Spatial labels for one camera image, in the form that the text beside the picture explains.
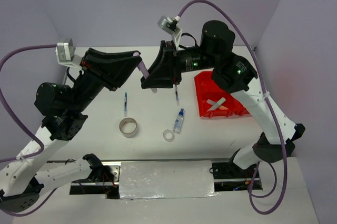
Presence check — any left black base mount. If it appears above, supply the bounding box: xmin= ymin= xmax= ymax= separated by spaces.
xmin=83 ymin=154 xmax=119 ymax=199

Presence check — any large tape roll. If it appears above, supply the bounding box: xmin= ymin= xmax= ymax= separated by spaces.
xmin=118 ymin=117 xmax=138 ymax=138

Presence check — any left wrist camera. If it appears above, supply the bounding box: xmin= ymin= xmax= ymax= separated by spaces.
xmin=55 ymin=38 xmax=82 ymax=68

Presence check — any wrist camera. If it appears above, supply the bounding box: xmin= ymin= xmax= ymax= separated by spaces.
xmin=157 ymin=16 xmax=183 ymax=50
xmin=55 ymin=38 xmax=82 ymax=68

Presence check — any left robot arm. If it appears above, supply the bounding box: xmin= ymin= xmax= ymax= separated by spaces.
xmin=1 ymin=45 xmax=142 ymax=217

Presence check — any orange highlighter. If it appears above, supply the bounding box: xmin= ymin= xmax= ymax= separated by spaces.
xmin=206 ymin=99 xmax=228 ymax=111

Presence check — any white foil panel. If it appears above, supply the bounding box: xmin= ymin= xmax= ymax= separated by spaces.
xmin=119 ymin=160 xmax=216 ymax=199

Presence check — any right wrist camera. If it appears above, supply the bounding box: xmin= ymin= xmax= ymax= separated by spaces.
xmin=157 ymin=16 xmax=183 ymax=50

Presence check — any small clear tape roll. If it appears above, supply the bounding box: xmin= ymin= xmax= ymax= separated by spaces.
xmin=163 ymin=129 xmax=174 ymax=142

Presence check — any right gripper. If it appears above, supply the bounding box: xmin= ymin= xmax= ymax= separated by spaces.
xmin=140 ymin=37 xmax=219 ymax=86

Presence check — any blue spray bottle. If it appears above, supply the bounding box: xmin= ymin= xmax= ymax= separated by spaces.
xmin=173 ymin=108 xmax=184 ymax=134

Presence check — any green highlighter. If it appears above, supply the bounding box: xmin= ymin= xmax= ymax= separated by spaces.
xmin=206 ymin=97 xmax=228 ymax=111

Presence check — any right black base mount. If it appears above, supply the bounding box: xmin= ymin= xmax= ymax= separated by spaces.
xmin=209 ymin=162 xmax=256 ymax=192

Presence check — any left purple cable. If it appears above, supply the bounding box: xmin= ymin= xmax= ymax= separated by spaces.
xmin=0 ymin=44 xmax=66 ymax=217

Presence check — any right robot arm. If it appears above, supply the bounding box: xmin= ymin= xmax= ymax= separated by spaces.
xmin=141 ymin=20 xmax=305 ymax=177

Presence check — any blue pen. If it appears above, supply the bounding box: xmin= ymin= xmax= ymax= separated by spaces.
xmin=124 ymin=92 xmax=127 ymax=117
xmin=174 ymin=85 xmax=180 ymax=106

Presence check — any red compartment tray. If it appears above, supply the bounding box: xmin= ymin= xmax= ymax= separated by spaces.
xmin=194 ymin=71 xmax=250 ymax=118

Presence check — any pink highlighter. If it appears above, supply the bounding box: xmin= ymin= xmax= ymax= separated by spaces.
xmin=140 ymin=65 xmax=157 ymax=93

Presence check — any purple highlighter cap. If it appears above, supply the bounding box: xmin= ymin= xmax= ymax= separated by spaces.
xmin=133 ymin=52 xmax=148 ymax=75

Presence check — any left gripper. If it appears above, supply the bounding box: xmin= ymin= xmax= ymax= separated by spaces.
xmin=77 ymin=51 xmax=151 ymax=113

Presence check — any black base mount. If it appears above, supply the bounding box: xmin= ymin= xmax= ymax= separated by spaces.
xmin=83 ymin=154 xmax=119 ymax=199
xmin=209 ymin=162 xmax=256 ymax=192

